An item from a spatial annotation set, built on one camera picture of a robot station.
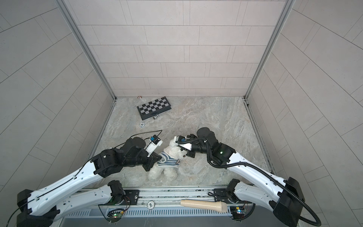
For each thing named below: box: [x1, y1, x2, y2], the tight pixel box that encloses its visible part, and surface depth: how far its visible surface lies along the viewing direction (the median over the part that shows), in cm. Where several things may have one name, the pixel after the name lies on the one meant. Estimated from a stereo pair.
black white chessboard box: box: [136, 96, 172, 121], surface depth 107 cm
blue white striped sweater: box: [157, 151, 181, 168], surface depth 70 cm
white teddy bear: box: [147, 139, 187, 181], surface depth 71 cm
